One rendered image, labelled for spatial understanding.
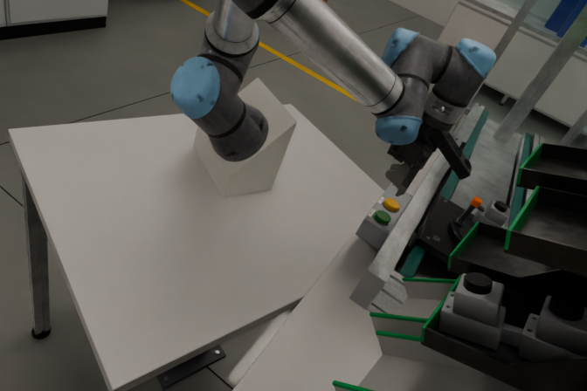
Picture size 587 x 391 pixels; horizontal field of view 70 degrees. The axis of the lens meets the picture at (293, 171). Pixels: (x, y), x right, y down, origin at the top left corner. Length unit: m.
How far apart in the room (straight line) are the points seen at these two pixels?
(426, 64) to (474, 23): 5.05
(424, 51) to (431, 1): 8.24
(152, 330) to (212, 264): 0.19
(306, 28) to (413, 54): 0.26
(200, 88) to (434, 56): 0.46
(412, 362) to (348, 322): 0.24
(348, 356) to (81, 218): 0.61
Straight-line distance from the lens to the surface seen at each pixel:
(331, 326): 0.92
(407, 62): 0.80
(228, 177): 1.04
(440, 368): 0.71
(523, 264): 0.70
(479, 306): 0.52
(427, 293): 0.85
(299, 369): 0.85
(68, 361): 1.77
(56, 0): 3.66
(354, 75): 0.67
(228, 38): 0.92
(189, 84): 0.92
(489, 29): 5.84
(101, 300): 0.85
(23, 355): 1.80
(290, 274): 0.96
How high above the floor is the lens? 1.57
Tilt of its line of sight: 35 degrees down
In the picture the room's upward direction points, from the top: 22 degrees clockwise
